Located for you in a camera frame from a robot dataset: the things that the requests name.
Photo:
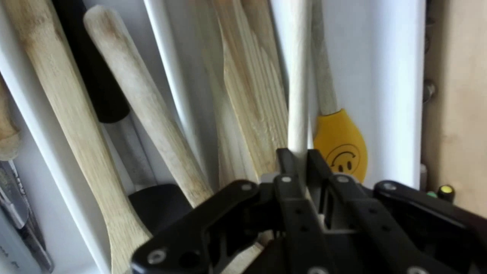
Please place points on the yellow smiley face spatula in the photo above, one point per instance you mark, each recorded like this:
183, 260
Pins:
340, 141

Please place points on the wide wooden spatula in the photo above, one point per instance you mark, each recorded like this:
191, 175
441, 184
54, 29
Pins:
244, 100

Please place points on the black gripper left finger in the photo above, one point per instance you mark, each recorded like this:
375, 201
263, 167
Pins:
229, 228

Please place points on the long wooden spoon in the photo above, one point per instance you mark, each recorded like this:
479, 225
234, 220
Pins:
71, 111

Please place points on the wooden drawer with grey front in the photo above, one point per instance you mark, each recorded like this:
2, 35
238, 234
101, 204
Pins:
465, 100

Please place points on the black spatula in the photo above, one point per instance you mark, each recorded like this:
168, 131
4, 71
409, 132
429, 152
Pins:
97, 76

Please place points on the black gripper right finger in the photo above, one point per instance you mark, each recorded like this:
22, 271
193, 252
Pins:
397, 233

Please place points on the white plastic cutlery tray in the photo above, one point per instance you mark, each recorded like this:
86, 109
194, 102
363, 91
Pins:
390, 76

